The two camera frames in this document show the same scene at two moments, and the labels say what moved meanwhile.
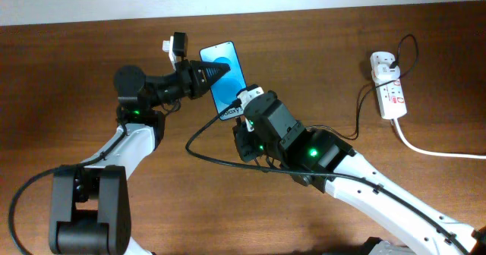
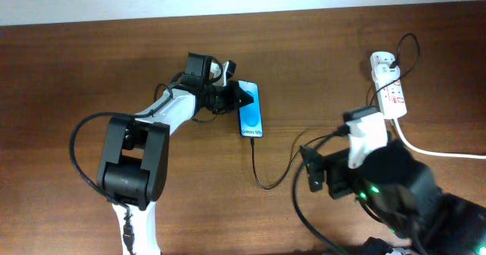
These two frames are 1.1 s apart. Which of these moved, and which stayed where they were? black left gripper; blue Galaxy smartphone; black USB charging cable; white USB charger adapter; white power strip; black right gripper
Moved: black USB charging cable; black left gripper; blue Galaxy smartphone; black right gripper
Stayed: white USB charger adapter; white power strip
